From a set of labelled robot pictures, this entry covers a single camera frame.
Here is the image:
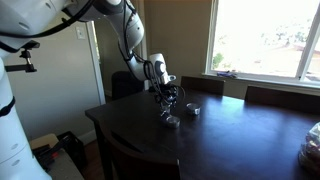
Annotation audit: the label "half steel measuring cup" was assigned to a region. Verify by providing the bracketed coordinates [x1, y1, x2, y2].
[165, 115, 182, 130]

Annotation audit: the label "clear plastic bag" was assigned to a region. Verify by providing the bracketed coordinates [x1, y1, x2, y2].
[298, 121, 320, 175]

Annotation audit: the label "black and red tool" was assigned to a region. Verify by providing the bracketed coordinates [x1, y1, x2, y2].
[32, 141, 68, 172]

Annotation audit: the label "beige box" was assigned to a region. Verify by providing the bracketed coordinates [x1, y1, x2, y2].
[29, 133, 60, 151]

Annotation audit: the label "curved-back wooden dining chair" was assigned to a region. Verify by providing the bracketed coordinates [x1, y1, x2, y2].
[99, 128, 182, 180]

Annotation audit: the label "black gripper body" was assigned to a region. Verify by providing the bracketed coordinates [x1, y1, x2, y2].
[154, 82, 179, 103]

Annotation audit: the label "white framed window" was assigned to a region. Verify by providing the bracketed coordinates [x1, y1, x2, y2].
[204, 0, 320, 88]

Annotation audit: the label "dark wooden dining chair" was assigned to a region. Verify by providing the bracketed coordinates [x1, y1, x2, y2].
[180, 75, 226, 96]
[244, 85, 320, 115]

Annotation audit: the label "one-third steel measuring cup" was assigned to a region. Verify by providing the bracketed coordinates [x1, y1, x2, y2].
[159, 110, 171, 120]

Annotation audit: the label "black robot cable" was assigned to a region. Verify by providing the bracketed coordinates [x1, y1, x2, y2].
[0, 0, 186, 106]

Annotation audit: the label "grey robot stand platform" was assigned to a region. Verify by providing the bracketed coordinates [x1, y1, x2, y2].
[46, 148, 85, 180]

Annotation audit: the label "black strap band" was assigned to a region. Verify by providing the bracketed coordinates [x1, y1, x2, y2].
[0, 96, 16, 118]

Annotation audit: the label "black plastic crate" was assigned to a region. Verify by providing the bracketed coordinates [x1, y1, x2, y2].
[56, 130, 88, 169]

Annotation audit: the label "black stereo camera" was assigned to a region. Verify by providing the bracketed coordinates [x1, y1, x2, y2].
[22, 40, 41, 50]

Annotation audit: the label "white baseboard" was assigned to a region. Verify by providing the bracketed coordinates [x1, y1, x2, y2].
[78, 129, 98, 146]

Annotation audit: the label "white door frame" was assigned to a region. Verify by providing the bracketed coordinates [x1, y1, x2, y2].
[84, 0, 150, 106]

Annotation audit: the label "large steel measuring cup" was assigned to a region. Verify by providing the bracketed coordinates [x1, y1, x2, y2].
[185, 102, 202, 117]

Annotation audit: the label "white light switch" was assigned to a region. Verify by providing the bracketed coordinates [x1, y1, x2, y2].
[75, 26, 87, 41]

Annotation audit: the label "blue item on sill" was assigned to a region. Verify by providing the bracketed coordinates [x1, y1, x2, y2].
[216, 70, 238, 80]

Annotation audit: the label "smallest steel measuring cup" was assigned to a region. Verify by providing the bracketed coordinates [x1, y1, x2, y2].
[161, 104, 172, 115]

